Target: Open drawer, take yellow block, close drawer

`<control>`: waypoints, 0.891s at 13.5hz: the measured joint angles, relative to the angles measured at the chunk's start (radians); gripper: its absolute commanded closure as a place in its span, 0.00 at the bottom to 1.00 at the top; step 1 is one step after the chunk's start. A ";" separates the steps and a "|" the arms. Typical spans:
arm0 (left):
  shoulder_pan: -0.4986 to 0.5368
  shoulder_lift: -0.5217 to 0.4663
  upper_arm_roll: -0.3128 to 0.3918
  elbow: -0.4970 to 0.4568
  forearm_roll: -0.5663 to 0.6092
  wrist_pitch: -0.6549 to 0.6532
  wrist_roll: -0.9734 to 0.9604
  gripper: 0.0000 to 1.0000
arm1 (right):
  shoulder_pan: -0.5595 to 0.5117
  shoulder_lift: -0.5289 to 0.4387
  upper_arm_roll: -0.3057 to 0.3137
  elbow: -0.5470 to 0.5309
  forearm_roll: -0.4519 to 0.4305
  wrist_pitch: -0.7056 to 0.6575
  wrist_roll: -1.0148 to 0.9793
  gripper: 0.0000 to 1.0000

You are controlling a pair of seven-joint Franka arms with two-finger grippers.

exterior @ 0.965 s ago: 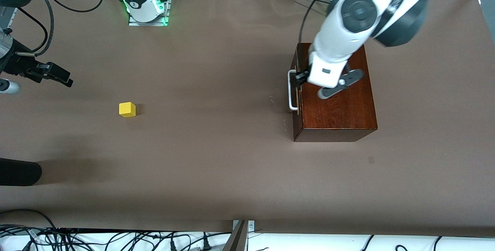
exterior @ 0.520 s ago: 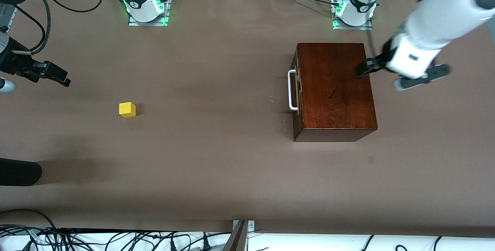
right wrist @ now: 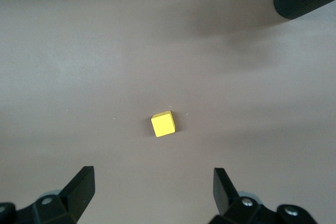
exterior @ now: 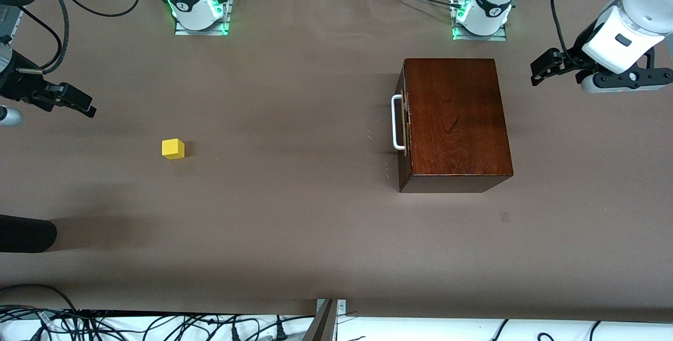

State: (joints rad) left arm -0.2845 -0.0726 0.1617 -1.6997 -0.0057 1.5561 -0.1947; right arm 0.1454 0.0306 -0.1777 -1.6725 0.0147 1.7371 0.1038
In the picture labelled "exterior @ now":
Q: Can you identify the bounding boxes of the yellow block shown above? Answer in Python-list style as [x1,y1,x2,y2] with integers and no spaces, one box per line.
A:
[161,138,186,160]

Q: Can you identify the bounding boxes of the white drawer handle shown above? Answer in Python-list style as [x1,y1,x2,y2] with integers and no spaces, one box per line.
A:
[391,95,407,151]

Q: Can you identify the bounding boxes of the dark brown wooden cabinet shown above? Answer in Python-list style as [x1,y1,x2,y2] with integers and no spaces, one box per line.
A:
[399,58,514,193]

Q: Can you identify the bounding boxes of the black ribbed cylinder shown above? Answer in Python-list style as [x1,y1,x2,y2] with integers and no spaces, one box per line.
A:
[0,214,58,253]

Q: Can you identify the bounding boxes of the brown paper table cover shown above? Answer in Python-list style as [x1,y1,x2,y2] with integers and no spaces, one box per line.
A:
[0,0,673,323]

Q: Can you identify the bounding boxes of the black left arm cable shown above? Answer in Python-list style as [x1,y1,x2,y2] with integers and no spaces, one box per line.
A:
[550,0,579,63]

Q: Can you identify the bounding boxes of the aluminium edge rail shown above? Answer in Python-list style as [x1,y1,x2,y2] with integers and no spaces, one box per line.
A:
[6,5,24,42]

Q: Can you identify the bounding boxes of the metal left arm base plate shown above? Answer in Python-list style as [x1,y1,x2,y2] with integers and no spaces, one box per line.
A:
[451,0,509,42]

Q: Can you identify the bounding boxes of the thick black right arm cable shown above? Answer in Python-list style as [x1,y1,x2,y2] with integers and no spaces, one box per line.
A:
[16,0,70,74]

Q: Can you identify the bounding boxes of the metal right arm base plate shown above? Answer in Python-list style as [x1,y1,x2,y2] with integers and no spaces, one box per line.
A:
[175,0,233,37]

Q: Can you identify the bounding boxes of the black cable bundle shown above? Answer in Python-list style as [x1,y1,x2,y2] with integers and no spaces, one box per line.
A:
[0,283,316,341]

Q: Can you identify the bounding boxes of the white metal bracket plate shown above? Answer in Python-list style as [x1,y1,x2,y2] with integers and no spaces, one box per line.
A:
[315,299,348,316]

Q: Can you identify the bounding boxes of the grey metal post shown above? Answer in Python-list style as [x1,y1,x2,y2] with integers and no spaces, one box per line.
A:
[302,299,338,341]

